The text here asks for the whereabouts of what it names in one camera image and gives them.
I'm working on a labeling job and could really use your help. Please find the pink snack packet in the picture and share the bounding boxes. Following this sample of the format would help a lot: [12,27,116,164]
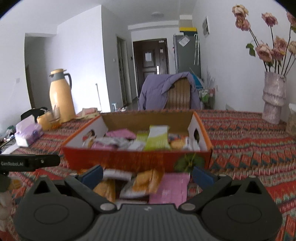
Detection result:
[149,173,190,207]

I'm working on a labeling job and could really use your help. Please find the white brown snack bar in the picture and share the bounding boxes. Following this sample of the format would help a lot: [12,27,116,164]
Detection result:
[102,169,133,182]

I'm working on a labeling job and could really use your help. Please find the orange cracker packet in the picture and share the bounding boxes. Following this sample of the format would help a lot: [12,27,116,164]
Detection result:
[119,169,164,199]

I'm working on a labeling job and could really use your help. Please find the orange cardboard snack box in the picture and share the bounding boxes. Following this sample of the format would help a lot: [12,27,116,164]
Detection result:
[62,110,213,173]

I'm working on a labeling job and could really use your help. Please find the white silver snack packet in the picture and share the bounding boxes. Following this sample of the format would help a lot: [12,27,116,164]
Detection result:
[94,137,132,148]

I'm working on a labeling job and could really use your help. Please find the green snack packet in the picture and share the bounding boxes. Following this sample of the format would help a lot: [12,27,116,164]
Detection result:
[144,125,171,151]

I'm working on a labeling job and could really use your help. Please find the purple tissue pack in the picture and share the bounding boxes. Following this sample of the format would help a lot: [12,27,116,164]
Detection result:
[15,115,44,147]

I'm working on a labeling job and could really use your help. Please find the yellow round cup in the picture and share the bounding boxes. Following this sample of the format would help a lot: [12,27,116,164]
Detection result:
[37,114,51,131]

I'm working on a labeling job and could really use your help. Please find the clear drinking glass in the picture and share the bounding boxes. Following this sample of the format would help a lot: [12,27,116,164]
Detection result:
[47,106,61,130]

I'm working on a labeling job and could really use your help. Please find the patterned red tablecloth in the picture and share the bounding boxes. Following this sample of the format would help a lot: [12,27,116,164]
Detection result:
[10,110,295,240]

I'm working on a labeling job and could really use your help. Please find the yellow thermos jug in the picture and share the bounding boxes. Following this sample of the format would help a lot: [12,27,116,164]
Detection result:
[49,69,76,123]

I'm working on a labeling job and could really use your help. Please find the red patterned snack packets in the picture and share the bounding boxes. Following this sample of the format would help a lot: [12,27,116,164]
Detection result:
[75,108,101,120]

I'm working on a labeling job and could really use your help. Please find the pink textured vase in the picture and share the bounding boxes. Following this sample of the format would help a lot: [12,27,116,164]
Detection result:
[262,72,287,125]

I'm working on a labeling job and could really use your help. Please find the wooden chair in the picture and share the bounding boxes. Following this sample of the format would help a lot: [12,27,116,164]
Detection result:
[165,78,191,110]

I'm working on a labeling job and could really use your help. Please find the purple jacket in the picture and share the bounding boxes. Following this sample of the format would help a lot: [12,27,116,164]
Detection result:
[138,72,201,110]

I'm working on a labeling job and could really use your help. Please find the dried pink roses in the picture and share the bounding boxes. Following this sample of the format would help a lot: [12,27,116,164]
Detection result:
[232,4,296,76]

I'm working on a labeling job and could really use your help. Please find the grey refrigerator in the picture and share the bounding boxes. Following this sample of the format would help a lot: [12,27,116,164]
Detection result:
[173,31,201,77]

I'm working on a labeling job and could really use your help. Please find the dark brown door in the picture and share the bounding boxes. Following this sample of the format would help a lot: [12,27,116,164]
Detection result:
[133,39,169,96]

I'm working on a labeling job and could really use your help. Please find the yellow box on refrigerator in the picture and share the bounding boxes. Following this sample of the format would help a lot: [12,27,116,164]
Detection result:
[179,27,197,33]

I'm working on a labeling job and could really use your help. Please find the ceiling lamp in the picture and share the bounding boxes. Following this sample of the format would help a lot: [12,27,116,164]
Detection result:
[151,11,164,18]

